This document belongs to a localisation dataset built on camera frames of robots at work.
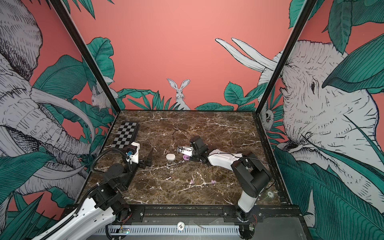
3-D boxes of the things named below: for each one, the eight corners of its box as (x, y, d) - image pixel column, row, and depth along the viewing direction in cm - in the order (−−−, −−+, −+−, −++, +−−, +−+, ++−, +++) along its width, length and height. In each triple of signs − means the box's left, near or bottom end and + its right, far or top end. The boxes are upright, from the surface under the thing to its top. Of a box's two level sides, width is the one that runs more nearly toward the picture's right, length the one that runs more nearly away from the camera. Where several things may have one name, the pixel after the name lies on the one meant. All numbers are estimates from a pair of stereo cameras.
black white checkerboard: (113, 150, 100) (110, 146, 96) (123, 125, 114) (121, 121, 111) (132, 150, 100) (129, 147, 97) (140, 125, 114) (138, 121, 111)
